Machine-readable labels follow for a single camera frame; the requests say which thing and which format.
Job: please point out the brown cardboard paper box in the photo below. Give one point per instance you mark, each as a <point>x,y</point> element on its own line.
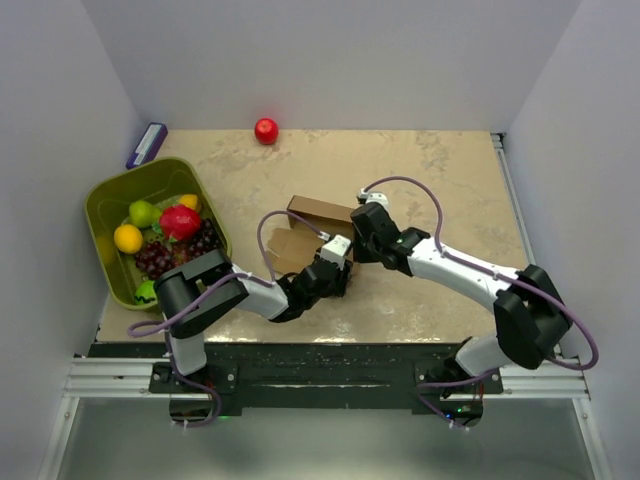
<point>291,248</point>

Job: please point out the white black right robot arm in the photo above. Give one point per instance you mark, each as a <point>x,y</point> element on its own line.
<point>525,303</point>

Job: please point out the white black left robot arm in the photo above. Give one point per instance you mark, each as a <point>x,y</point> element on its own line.
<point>204,290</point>

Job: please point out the purple white small box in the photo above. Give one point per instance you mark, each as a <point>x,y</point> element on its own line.
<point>148,145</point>

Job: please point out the red apple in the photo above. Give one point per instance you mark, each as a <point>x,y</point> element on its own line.
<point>266,131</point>

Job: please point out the small orange fruit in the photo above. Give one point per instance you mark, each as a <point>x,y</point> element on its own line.
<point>191,201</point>

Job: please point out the red dragon fruit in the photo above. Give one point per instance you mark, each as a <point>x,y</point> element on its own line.
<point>179,223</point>

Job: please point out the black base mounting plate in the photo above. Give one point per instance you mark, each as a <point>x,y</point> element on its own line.
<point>239,376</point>

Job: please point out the dark purple grapes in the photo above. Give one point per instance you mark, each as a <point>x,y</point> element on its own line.
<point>158,256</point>

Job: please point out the green pear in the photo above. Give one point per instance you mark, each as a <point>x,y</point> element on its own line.
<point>143,214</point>

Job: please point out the yellow lemon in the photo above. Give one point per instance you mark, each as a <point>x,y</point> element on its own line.
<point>128,239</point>

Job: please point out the olive green plastic bin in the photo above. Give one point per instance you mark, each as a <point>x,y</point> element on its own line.
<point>160,182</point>

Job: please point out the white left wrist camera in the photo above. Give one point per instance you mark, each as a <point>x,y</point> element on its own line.
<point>336,250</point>

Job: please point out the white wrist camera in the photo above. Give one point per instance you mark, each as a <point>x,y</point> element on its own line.
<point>336,250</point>
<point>371,196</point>

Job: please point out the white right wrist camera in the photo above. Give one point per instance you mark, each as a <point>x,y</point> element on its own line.
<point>371,196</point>

